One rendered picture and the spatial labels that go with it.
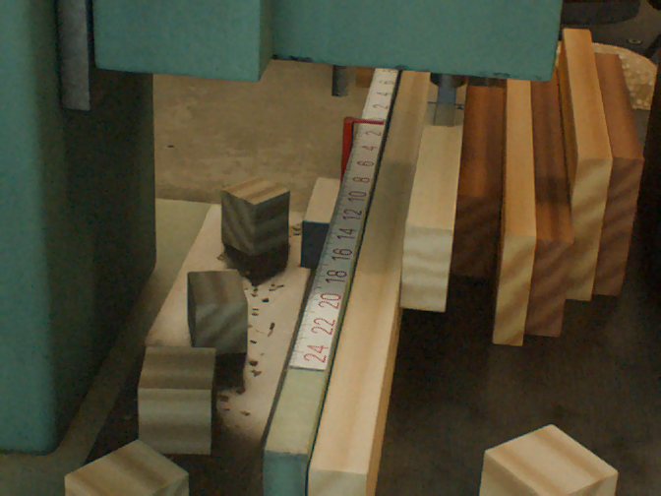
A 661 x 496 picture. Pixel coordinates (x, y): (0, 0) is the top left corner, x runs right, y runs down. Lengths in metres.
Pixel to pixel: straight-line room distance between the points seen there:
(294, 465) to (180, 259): 0.46
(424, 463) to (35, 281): 0.22
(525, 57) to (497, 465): 0.23
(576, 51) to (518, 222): 0.20
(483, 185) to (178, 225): 0.33
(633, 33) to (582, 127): 0.72
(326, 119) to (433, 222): 2.79
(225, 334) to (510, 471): 0.33
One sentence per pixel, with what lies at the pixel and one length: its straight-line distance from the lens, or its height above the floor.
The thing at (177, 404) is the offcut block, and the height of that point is 0.83.
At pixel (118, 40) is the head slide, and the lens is 0.61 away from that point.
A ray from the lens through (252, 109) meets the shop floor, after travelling 3.37.
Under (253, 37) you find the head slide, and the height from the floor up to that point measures 1.02.
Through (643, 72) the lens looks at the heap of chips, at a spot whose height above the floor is 0.92.
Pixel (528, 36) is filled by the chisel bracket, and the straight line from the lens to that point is 0.62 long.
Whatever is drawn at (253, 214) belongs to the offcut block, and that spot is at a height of 0.83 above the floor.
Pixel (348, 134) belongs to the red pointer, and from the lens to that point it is 0.68.
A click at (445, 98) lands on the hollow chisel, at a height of 0.98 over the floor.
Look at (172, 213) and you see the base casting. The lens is 0.94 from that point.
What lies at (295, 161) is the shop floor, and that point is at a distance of 3.06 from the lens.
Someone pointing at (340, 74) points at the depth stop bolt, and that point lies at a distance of 0.72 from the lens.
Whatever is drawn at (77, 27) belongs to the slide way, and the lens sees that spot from 0.61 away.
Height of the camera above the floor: 1.20
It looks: 27 degrees down
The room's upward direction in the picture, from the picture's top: 3 degrees clockwise
